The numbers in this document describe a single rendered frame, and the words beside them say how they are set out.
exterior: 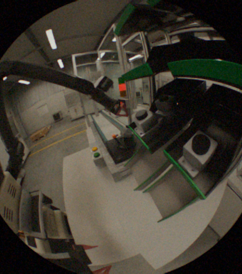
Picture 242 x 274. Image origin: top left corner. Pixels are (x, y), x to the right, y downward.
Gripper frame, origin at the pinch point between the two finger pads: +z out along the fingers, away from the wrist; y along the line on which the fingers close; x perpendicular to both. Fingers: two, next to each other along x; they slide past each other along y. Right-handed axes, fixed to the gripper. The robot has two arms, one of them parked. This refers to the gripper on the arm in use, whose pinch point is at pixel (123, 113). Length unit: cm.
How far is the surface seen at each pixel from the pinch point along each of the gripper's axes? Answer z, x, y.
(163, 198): 7.4, 16.2, -41.2
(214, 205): 37, 8, -71
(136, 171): 7.6, 18.2, -24.4
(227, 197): 67, -2, -92
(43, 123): -258, 400, 775
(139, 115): -11.5, 0.5, -27.4
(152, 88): -7.5, -11.7, -20.2
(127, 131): 8.5, 7.3, -2.0
